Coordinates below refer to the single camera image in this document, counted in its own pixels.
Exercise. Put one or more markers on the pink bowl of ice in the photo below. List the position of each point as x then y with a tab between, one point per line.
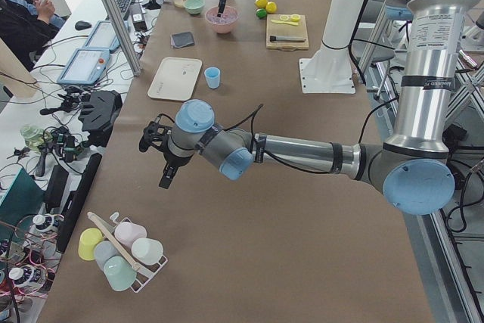
225	23

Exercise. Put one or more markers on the light blue paper cup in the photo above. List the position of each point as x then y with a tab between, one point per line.
213	77

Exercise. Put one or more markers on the pink cup on rack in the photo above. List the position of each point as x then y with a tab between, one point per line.
128	232

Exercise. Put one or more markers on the white cup on rack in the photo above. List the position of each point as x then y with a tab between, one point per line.
147	250

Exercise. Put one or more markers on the grey cup on rack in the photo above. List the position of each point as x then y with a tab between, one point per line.
103	252

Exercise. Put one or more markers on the yellow cup on rack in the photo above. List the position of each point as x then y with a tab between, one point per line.
88	240

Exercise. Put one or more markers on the white cup rack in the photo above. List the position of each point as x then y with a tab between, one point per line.
145	274

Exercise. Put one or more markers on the mint cup on rack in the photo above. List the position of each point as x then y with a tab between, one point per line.
119	273

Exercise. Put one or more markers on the mint green bowl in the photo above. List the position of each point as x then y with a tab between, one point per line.
194	7

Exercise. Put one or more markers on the yellow lemon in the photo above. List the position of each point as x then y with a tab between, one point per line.
261	3
271	7

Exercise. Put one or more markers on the grey folded cloth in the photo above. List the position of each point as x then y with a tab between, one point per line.
181	40

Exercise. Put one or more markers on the green lime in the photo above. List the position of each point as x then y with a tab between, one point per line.
261	13

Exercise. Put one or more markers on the yellow plastic knife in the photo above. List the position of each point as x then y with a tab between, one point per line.
291	23

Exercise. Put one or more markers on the wooden cutting board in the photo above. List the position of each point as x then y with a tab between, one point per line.
273	29

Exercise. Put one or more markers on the cream plastic tray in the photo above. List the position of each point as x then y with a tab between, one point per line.
175	79

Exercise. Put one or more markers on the blue teach pendant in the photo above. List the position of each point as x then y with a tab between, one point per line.
103	36
85	66

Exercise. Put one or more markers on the black computer mouse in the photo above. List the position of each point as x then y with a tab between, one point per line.
82	25

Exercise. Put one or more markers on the seated person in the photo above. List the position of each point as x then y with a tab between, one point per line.
27	25

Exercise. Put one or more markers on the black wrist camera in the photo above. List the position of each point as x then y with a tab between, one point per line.
155	135

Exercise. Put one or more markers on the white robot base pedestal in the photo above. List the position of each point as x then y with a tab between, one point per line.
329	70

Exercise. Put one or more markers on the aluminium frame post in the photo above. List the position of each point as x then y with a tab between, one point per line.
122	34

